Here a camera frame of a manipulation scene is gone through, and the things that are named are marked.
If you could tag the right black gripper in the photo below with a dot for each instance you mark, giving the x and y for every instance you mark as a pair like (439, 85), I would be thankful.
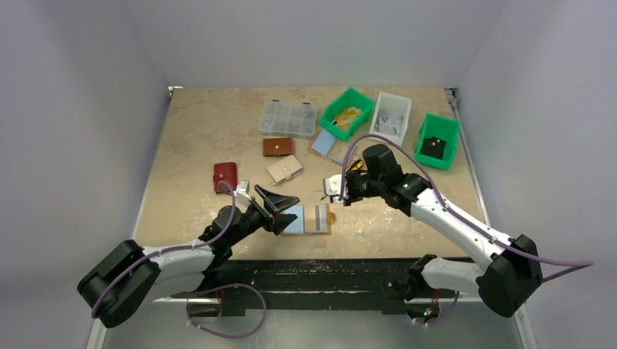
(350, 187)

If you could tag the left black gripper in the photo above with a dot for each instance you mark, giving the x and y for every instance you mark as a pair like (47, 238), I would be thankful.
(263, 209)

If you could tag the mustard yellow card holder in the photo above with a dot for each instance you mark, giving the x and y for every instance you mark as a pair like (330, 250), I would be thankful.
(296, 228)

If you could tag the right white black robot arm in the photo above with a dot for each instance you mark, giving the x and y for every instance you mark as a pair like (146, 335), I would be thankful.
(503, 271)

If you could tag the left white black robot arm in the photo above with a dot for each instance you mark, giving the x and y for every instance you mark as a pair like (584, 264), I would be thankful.
(131, 274)

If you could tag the gold card in holder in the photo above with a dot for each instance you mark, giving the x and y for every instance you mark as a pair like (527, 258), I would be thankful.
(316, 218)

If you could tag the beige card holder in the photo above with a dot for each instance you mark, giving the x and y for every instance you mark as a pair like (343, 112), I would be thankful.
(284, 169)

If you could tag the stack of loose cards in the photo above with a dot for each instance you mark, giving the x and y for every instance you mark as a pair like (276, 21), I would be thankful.
(329, 147)

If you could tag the brown leather card holder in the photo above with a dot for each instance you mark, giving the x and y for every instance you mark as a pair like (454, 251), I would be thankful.
(277, 147)

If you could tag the cards in white bin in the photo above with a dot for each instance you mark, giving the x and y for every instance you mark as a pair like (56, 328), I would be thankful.
(388, 122)

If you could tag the red leather card holder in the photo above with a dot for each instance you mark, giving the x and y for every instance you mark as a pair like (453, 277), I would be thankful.
(225, 177)

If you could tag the cards in green bin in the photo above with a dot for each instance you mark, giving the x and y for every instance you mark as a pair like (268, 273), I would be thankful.
(347, 116)

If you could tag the green bin with cards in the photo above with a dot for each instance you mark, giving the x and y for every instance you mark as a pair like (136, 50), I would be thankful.
(350, 98)

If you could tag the black card holder in bin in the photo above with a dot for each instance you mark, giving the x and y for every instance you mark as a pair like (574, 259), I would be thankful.
(433, 147)

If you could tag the yellow black screwdriver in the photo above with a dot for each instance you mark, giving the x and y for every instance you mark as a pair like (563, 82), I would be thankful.
(355, 166)

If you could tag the white plastic bin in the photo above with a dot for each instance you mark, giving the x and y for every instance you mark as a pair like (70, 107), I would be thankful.
(396, 104)

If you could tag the clear plastic organizer box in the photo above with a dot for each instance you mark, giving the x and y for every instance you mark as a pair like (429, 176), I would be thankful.
(288, 119)

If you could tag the green bin right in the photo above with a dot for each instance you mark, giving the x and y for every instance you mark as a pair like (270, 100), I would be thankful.
(445, 129)

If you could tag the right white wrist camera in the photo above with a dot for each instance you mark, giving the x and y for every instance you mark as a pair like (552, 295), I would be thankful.
(332, 188)

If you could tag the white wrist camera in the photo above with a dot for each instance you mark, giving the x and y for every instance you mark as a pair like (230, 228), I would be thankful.
(332, 188)
(242, 193)

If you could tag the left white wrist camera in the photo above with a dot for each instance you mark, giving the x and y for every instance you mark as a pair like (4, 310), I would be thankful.
(242, 193)

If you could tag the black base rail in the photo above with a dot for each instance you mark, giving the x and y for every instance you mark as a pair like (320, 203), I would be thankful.
(377, 284)

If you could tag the aluminium frame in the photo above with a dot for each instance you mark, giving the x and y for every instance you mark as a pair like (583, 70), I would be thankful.
(309, 320)

